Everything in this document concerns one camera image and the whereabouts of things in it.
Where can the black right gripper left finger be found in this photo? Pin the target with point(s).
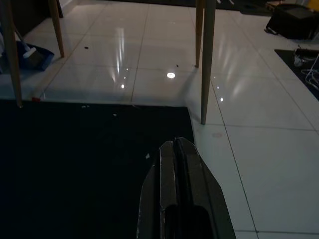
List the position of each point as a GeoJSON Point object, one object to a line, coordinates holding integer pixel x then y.
{"type": "Point", "coordinates": [167, 179]}

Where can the black floor mat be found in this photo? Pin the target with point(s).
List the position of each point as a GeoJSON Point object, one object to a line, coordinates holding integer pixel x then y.
{"type": "Point", "coordinates": [291, 64]}
{"type": "Point", "coordinates": [74, 161]}

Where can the blue dustpan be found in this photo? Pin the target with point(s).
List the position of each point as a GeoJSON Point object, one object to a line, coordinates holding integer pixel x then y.
{"type": "Point", "coordinates": [42, 58]}

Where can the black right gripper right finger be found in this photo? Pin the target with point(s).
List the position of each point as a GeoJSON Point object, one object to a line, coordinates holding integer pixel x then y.
{"type": "Point", "coordinates": [197, 179]}

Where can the black duffel bag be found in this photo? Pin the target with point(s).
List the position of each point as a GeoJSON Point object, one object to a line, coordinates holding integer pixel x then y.
{"type": "Point", "coordinates": [294, 22]}

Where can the wooden table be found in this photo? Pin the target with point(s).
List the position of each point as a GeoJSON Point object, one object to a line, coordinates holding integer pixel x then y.
{"type": "Point", "coordinates": [207, 74]}

